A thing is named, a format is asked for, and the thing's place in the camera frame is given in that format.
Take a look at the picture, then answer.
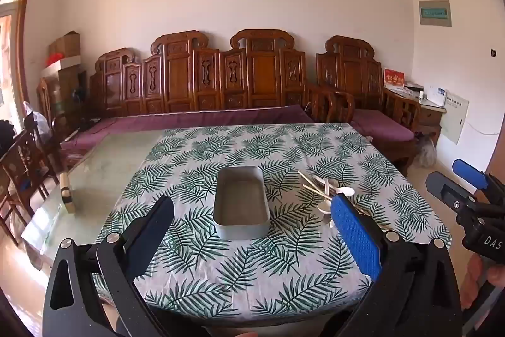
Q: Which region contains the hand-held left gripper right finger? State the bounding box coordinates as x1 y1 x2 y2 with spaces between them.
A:
330 193 463 337

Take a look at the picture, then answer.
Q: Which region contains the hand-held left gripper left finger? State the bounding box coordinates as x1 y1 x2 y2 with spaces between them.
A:
41 196 175 337

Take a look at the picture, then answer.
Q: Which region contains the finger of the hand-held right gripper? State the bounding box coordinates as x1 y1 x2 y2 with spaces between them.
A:
452 159 505 199
425 171 479 214

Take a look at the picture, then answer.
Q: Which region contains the brown bamboo chopstick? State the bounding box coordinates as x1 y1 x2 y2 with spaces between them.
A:
297 170 330 201

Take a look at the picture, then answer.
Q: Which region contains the grey rectangular container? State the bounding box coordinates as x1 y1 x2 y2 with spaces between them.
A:
213 166 270 241

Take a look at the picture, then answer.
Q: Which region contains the person's right hand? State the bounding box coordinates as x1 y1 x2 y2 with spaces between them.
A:
461 254 505 313

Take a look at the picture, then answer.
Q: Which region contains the grey plastic bag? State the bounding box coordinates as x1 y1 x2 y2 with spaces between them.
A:
414 137 438 169

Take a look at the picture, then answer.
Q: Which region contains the light bamboo chopstick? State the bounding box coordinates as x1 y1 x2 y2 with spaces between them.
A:
302 176 325 193

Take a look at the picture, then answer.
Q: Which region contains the wooden side table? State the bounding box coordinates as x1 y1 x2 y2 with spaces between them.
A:
414 100 446 140

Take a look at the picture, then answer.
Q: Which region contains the white blue printed box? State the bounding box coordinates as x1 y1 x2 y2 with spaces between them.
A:
424 84 449 107

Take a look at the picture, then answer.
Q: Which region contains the leaf print tablecloth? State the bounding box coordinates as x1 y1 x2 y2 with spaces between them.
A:
92 123 452 328

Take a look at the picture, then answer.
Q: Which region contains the purple armchair cushion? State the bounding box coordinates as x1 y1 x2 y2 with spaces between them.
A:
350 109 416 143

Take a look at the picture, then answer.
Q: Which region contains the wooden block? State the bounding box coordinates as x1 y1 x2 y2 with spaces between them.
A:
60 172 75 212

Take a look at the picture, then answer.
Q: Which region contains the purple sofa cushion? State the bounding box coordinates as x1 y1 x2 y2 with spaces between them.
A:
59 104 315 160

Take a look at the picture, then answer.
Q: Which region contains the red gift box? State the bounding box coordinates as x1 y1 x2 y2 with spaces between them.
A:
383 69 406 91

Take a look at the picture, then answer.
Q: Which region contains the dark wooden chair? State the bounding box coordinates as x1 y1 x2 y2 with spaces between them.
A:
0 128 50 247

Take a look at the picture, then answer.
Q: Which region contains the carved wooden armchair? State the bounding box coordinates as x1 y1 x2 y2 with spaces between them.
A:
316 36 422 176

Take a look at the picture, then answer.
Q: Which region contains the long carved wooden sofa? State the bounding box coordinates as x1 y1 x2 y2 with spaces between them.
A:
59 29 356 164

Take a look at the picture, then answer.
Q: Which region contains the white plastic bag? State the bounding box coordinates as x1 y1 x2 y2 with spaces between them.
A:
21 101 50 136

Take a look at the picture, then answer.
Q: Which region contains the dark wooden cabinet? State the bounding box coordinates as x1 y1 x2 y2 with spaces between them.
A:
39 66 91 124

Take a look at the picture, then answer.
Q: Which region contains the white flat box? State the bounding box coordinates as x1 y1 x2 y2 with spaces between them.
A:
41 56 82 79

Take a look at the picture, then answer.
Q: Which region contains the brown cardboard box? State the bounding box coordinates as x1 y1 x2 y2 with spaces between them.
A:
48 31 81 61

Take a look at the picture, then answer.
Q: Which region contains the white wall panel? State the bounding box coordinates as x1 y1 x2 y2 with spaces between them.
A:
439 92 470 145

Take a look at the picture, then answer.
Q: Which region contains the green wall sign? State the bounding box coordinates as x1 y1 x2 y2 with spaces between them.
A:
418 0 451 27

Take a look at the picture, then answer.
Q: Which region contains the wooden door frame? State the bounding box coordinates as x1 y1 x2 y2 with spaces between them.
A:
0 0 37 124

